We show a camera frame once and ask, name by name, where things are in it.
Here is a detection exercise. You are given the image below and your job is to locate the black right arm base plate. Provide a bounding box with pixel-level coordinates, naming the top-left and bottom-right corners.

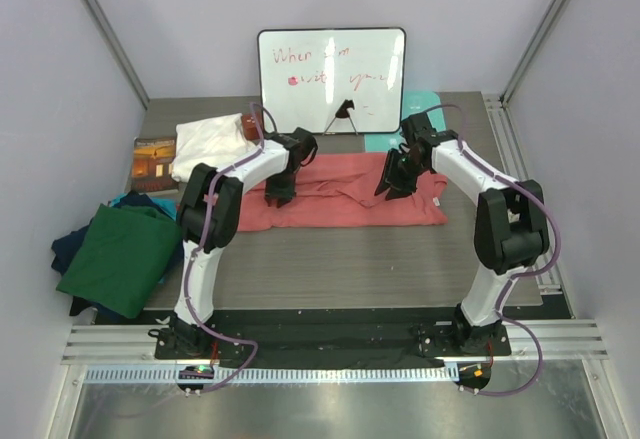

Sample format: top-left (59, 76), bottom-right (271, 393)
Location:
top-left (410, 322), bottom-right (512, 358)

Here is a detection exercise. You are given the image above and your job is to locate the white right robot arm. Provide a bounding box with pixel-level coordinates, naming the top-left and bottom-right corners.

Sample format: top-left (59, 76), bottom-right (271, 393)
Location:
top-left (375, 111), bottom-right (550, 355)

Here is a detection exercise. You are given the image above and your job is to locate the red brown eraser block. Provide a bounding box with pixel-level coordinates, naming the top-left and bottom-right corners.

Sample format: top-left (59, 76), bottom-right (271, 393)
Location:
top-left (241, 113), bottom-right (264, 142)

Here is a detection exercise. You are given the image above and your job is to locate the white t shirt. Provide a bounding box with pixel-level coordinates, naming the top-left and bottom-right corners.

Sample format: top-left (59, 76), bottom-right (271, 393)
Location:
top-left (172, 113), bottom-right (256, 183)

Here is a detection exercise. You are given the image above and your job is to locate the red t shirt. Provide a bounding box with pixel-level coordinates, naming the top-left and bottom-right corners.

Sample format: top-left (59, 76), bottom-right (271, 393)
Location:
top-left (238, 152), bottom-right (448, 232)

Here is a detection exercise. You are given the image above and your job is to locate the aluminium corner post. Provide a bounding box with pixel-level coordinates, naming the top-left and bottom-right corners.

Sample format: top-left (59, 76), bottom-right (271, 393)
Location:
top-left (81, 0), bottom-right (150, 110)
top-left (500, 0), bottom-right (571, 108)

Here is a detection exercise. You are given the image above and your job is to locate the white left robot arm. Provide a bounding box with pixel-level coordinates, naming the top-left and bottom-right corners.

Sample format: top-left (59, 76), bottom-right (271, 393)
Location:
top-left (174, 128), bottom-right (318, 358)

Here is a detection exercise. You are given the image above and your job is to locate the green t shirt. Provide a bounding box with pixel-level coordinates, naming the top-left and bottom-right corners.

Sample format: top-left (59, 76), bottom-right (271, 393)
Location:
top-left (56, 205), bottom-right (181, 319)

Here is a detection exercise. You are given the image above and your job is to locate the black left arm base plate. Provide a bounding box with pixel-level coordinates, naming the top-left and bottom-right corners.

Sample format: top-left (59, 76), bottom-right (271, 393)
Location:
top-left (147, 313), bottom-right (253, 360)

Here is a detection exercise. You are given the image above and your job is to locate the aluminium left corner post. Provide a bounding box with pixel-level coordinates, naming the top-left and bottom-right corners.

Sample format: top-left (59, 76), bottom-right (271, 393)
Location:
top-left (81, 0), bottom-right (150, 110)

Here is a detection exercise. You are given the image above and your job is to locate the white dry erase board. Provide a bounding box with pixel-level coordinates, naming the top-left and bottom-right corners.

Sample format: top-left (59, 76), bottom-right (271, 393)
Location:
top-left (257, 27), bottom-right (406, 134)

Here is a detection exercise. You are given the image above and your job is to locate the aluminium right corner post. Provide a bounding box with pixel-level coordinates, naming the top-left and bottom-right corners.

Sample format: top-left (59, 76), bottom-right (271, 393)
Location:
top-left (500, 0), bottom-right (571, 108)

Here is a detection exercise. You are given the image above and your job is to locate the metal wire board stand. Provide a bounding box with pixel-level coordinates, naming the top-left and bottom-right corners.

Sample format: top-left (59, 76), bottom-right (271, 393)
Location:
top-left (323, 99), bottom-right (359, 135)

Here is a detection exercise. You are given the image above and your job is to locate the teal t shirt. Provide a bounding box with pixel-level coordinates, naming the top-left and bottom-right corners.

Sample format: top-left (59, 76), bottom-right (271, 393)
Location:
top-left (109, 191), bottom-right (178, 219)

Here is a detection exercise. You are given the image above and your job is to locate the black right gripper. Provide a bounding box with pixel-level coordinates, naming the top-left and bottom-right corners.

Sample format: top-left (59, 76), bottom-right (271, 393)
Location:
top-left (376, 148), bottom-right (429, 201)

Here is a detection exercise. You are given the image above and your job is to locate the orange cover book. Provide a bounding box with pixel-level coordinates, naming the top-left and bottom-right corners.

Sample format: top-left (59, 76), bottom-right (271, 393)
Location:
top-left (130, 137), bottom-right (178, 194)

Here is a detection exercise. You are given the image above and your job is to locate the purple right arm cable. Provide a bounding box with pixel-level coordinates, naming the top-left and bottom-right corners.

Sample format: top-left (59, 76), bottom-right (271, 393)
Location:
top-left (417, 103), bottom-right (562, 398)

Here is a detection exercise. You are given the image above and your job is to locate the white perforated cable rail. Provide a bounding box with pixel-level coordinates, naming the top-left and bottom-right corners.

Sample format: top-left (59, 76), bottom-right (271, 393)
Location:
top-left (84, 363), bottom-right (459, 385)

